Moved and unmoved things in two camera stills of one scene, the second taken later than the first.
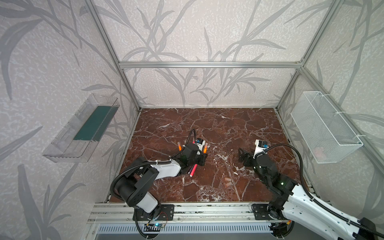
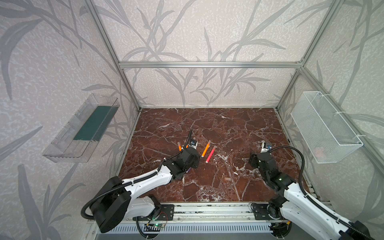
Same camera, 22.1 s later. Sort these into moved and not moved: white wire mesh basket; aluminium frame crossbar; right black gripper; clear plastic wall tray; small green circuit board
Moved: right black gripper
Not moved: clear plastic wall tray; white wire mesh basket; aluminium frame crossbar; small green circuit board
